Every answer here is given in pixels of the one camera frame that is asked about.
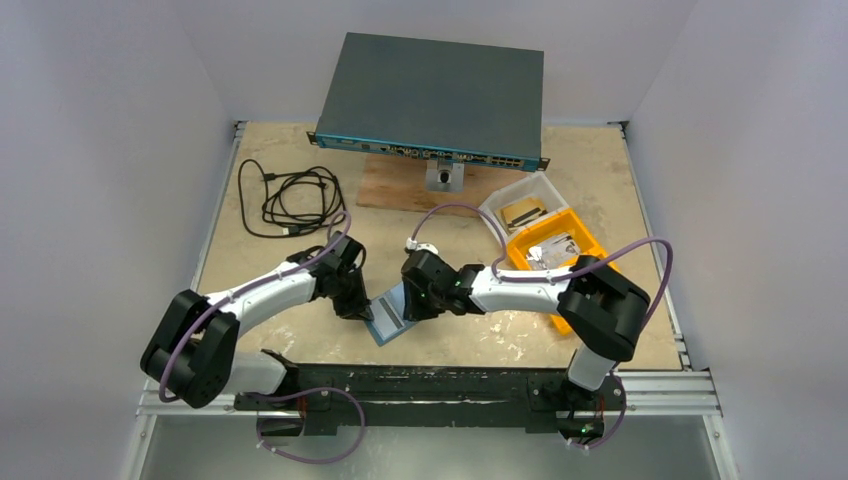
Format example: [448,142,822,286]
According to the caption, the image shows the blue card holder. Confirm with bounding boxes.
[366,283,415,346]

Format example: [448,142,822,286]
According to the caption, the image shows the gold cards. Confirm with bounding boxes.
[499,197,548,232]

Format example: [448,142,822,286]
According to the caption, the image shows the wooden board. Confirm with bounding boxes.
[356,154,528,212]

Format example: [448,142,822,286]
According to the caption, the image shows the silver items in bin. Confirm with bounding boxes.
[525,232,582,270]

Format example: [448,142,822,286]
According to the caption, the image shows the white plastic bin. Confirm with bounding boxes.
[479,172,570,242]

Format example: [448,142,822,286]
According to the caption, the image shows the yellow bin middle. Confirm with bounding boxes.
[507,209,607,271]

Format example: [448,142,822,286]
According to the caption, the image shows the yellow bin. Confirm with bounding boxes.
[507,209,607,271]
[548,257,621,336]

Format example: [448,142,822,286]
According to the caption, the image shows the yellow bin front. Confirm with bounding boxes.
[548,257,621,336]

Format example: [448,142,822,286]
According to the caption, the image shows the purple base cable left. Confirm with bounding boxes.
[254,385,369,465]

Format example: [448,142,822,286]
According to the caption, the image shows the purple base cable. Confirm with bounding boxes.
[254,385,369,465]
[566,370,631,452]

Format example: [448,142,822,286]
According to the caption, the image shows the black coiled cable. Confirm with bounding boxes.
[237,158,347,240]

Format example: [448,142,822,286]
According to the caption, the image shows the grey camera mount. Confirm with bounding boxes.
[425,159,465,193]

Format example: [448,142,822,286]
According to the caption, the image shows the grey network switch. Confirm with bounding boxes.
[307,32,549,172]

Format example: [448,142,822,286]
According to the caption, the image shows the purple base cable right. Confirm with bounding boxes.
[566,370,631,452]

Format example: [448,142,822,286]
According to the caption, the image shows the aluminium frame rail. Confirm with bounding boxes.
[137,371,720,421]

